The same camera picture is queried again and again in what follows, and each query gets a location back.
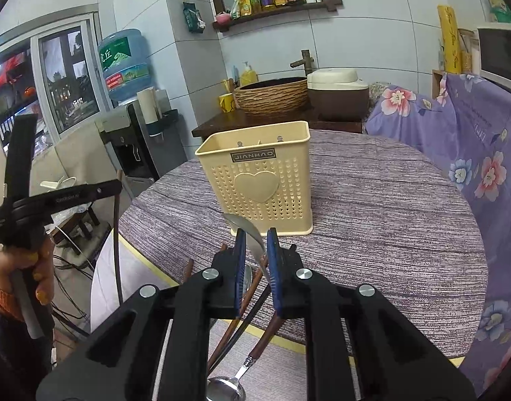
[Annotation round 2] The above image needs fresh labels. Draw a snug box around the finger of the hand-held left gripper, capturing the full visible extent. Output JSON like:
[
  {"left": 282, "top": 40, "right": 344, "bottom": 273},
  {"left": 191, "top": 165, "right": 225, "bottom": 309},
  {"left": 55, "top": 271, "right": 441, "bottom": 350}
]
[
  {"left": 5, "top": 114, "right": 39, "bottom": 207},
  {"left": 13, "top": 180, "right": 122, "bottom": 218}
]

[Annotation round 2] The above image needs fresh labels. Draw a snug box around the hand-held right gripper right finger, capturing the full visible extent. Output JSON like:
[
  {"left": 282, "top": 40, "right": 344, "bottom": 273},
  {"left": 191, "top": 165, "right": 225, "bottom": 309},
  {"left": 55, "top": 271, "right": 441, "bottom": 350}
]
[{"left": 267, "top": 228, "right": 477, "bottom": 401}]

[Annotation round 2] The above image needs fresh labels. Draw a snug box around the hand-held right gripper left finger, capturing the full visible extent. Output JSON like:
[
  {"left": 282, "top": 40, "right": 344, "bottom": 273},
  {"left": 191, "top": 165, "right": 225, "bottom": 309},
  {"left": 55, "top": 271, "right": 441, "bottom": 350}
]
[{"left": 36, "top": 229, "right": 248, "bottom": 401}]

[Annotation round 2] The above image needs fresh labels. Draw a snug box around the cream perforated utensil holder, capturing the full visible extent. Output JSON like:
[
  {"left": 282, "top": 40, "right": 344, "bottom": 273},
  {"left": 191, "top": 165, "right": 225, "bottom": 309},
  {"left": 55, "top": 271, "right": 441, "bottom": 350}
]
[{"left": 196, "top": 121, "right": 313, "bottom": 237}]

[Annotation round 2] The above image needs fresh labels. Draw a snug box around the person's left forearm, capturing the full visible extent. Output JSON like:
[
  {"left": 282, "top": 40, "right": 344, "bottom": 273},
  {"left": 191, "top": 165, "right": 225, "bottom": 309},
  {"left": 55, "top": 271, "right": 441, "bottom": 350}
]
[{"left": 0, "top": 267, "right": 28, "bottom": 324}]

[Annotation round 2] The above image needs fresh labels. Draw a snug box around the person's left hand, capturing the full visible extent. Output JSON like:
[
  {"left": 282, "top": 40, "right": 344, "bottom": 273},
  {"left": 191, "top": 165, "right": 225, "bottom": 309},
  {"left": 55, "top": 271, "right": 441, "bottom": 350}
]
[{"left": 0, "top": 238, "right": 55, "bottom": 305}]

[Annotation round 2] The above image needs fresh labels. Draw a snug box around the small wooden stool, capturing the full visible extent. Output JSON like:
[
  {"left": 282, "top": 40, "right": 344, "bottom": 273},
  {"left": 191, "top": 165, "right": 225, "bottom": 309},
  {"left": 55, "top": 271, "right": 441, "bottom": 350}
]
[{"left": 50, "top": 207, "right": 110, "bottom": 260}]

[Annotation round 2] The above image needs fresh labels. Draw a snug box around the dark chopstick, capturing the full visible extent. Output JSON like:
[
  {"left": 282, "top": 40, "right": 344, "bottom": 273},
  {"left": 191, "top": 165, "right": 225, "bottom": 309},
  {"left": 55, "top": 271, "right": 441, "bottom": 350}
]
[{"left": 209, "top": 287, "right": 273, "bottom": 374}]

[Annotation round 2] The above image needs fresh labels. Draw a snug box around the water dispenser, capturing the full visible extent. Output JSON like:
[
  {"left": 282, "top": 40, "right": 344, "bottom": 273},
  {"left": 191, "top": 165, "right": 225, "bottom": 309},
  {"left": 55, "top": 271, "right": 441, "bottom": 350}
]
[{"left": 99, "top": 100, "right": 185, "bottom": 180}]

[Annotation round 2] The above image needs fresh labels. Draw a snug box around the window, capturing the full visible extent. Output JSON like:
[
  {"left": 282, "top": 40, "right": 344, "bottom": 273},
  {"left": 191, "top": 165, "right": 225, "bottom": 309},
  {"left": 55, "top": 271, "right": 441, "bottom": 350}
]
[{"left": 0, "top": 4, "right": 103, "bottom": 163}]

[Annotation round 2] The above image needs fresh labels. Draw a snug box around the stack of paper cups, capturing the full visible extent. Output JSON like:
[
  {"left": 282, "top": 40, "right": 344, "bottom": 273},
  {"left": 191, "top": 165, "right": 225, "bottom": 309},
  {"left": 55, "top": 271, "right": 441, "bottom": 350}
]
[{"left": 137, "top": 87, "right": 162, "bottom": 123}]

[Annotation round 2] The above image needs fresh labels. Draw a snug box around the blue water jug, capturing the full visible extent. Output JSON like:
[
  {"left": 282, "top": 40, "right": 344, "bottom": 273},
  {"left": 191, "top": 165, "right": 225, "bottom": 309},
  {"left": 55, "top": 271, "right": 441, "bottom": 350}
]
[{"left": 97, "top": 28, "right": 152, "bottom": 102}]

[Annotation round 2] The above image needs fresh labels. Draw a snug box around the wicker wash basin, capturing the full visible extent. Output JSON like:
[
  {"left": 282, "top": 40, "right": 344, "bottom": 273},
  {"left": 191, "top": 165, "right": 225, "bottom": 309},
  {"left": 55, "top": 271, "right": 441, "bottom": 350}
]
[{"left": 233, "top": 77, "right": 309, "bottom": 116}]

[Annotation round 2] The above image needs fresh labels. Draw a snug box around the white brown rice cooker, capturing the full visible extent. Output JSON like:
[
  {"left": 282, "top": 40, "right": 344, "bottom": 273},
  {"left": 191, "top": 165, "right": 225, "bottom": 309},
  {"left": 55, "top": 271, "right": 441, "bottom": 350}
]
[{"left": 306, "top": 68, "right": 371, "bottom": 122}]

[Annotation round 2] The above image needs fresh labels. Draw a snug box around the yellow soap bottle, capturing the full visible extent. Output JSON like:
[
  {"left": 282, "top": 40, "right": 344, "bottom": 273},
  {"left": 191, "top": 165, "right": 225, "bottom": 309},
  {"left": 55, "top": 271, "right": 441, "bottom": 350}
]
[{"left": 240, "top": 62, "right": 259, "bottom": 87}]

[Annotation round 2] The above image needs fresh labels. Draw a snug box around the bronze faucet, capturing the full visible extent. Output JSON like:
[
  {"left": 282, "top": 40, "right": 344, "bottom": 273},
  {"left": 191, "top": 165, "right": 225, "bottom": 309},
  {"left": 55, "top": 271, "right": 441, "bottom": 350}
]
[{"left": 289, "top": 49, "right": 314, "bottom": 77}]

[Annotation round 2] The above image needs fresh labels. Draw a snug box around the green hanging packet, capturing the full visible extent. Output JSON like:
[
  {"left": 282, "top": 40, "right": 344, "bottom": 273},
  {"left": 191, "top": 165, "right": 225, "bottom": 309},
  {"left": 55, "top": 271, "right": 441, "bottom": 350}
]
[{"left": 182, "top": 2, "right": 206, "bottom": 34}]

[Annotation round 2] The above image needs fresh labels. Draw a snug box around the purple floral blanket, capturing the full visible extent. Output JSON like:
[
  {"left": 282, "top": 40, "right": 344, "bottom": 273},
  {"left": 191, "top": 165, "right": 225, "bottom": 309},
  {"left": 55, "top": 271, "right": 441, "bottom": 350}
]
[{"left": 364, "top": 73, "right": 511, "bottom": 397}]

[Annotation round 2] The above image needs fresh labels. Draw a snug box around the wooden box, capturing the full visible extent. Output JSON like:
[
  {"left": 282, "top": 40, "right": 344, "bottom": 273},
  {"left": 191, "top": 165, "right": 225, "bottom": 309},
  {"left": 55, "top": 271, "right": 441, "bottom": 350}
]
[{"left": 431, "top": 69, "right": 446, "bottom": 101}]

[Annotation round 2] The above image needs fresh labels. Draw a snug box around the yellow roll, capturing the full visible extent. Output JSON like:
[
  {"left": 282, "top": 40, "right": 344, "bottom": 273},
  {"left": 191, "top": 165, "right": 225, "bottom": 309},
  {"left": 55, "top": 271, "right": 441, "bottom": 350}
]
[{"left": 437, "top": 5, "right": 465, "bottom": 75}]

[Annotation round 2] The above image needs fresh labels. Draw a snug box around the white microwave oven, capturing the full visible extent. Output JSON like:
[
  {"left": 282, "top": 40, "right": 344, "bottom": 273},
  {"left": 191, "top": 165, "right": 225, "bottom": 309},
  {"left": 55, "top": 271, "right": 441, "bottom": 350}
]
[{"left": 477, "top": 25, "right": 511, "bottom": 93}]

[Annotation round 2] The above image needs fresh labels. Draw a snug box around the dark cable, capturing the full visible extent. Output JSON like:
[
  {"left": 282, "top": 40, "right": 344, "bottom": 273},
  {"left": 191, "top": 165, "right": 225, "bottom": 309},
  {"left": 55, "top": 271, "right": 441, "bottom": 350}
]
[{"left": 112, "top": 192, "right": 124, "bottom": 306}]

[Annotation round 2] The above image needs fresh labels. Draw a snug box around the brown handled metal spoon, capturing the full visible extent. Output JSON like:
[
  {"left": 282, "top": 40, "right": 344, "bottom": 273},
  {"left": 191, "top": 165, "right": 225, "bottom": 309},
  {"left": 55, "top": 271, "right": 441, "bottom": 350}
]
[{"left": 206, "top": 315, "right": 283, "bottom": 401}]

